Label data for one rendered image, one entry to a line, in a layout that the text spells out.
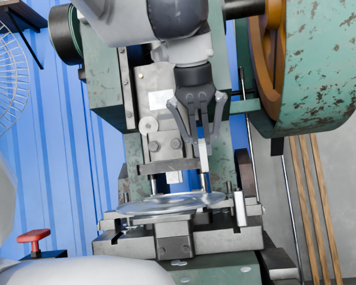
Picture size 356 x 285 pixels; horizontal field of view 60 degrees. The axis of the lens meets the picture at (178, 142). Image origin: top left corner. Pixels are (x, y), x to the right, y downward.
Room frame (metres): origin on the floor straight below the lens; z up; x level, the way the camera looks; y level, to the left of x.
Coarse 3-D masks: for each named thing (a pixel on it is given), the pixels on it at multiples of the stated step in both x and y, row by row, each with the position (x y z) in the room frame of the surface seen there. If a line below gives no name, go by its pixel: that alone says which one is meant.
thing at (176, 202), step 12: (180, 192) 0.97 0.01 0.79; (192, 192) 0.95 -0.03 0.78; (204, 192) 0.93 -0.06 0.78; (216, 192) 0.89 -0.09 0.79; (132, 204) 0.88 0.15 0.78; (144, 204) 0.85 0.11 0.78; (156, 204) 0.78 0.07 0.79; (168, 204) 0.77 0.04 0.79; (180, 204) 0.77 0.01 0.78; (192, 204) 0.75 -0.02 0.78; (204, 204) 0.70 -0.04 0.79
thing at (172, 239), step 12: (144, 216) 0.69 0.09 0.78; (156, 216) 0.67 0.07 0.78; (168, 216) 0.65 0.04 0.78; (180, 216) 0.65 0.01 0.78; (192, 216) 0.65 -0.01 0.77; (156, 228) 0.78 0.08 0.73; (168, 228) 0.77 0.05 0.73; (180, 228) 0.77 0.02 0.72; (192, 228) 0.78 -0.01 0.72; (156, 240) 0.78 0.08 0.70; (168, 240) 0.77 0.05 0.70; (180, 240) 0.77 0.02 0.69; (192, 240) 0.77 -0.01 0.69; (156, 252) 0.78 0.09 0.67; (168, 252) 0.77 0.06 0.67; (180, 252) 0.77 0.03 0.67; (192, 252) 0.77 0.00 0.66
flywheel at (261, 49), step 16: (272, 0) 0.84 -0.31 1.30; (256, 16) 1.19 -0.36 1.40; (272, 16) 0.87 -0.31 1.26; (256, 32) 1.20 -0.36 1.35; (272, 32) 0.99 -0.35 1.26; (256, 48) 1.20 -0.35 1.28; (272, 48) 1.02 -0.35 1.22; (256, 64) 1.19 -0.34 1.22; (272, 64) 1.05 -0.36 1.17; (256, 80) 1.22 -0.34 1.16; (272, 80) 1.09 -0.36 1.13; (272, 96) 1.03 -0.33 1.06; (272, 112) 0.99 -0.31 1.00
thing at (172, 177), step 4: (168, 172) 0.93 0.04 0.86; (172, 172) 0.93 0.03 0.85; (176, 172) 0.92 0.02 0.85; (180, 172) 0.93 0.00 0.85; (168, 176) 0.94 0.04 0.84; (172, 176) 0.93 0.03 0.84; (176, 176) 0.92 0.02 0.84; (180, 176) 0.93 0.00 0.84; (168, 180) 0.94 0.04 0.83; (172, 180) 0.93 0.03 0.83; (176, 180) 0.92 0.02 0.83; (180, 180) 0.93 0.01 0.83
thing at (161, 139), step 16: (160, 64) 0.87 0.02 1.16; (144, 80) 0.87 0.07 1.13; (160, 80) 0.87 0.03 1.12; (144, 96) 0.87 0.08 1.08; (160, 96) 0.87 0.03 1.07; (144, 112) 0.87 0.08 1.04; (160, 112) 0.87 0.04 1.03; (144, 128) 0.86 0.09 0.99; (160, 128) 0.87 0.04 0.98; (176, 128) 0.86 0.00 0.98; (144, 144) 0.87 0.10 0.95; (160, 144) 0.84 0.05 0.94; (176, 144) 0.82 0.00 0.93; (192, 144) 0.86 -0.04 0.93; (144, 160) 0.87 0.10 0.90; (160, 160) 0.84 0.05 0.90; (176, 160) 0.86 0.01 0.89
